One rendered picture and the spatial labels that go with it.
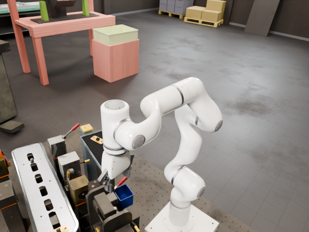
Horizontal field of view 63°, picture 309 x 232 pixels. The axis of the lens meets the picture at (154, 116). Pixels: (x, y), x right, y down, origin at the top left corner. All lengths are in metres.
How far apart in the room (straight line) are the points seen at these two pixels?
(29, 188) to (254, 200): 2.19
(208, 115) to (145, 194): 0.94
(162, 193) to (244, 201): 1.28
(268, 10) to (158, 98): 9.14
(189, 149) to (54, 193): 0.75
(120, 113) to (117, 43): 4.07
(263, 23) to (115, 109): 9.26
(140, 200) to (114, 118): 1.11
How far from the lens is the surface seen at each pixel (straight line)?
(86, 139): 1.51
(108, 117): 0.73
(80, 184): 1.37
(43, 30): 4.69
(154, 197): 1.79
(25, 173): 1.63
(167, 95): 0.86
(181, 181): 1.29
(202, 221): 1.66
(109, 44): 4.67
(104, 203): 1.14
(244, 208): 2.84
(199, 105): 1.00
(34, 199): 1.48
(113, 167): 0.84
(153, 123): 0.74
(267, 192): 3.10
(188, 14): 10.45
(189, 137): 1.15
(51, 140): 1.71
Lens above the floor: 2.08
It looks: 32 degrees down
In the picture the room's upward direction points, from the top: 4 degrees clockwise
